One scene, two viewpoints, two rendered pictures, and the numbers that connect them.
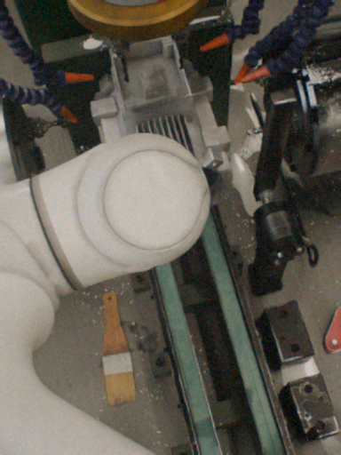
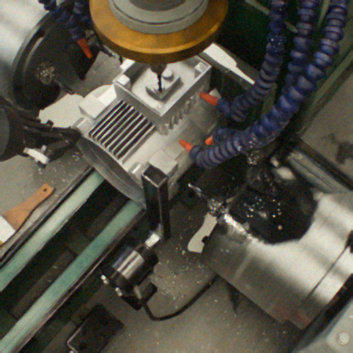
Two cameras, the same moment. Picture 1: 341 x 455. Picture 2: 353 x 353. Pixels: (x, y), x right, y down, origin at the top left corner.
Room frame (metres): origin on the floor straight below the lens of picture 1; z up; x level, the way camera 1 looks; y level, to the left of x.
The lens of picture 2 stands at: (0.25, -0.39, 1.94)
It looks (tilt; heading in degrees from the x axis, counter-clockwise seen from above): 68 degrees down; 49
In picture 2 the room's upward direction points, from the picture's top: 1 degrees counter-clockwise
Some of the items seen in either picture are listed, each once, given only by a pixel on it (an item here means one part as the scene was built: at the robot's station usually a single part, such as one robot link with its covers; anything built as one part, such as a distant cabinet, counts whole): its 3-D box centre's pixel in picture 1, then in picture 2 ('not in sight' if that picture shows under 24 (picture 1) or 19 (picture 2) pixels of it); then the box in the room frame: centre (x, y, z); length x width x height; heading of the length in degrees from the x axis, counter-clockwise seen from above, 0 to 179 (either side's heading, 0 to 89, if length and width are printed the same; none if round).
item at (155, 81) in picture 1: (151, 86); (163, 84); (0.56, 0.01, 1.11); 0.12 x 0.11 x 0.07; 7
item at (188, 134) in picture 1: (161, 141); (149, 128); (0.52, 0.00, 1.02); 0.20 x 0.19 x 0.19; 7
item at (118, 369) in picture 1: (115, 347); (13, 219); (0.24, 0.12, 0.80); 0.21 x 0.05 x 0.01; 3
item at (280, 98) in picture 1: (272, 153); (157, 209); (0.41, -0.15, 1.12); 0.04 x 0.03 x 0.26; 8
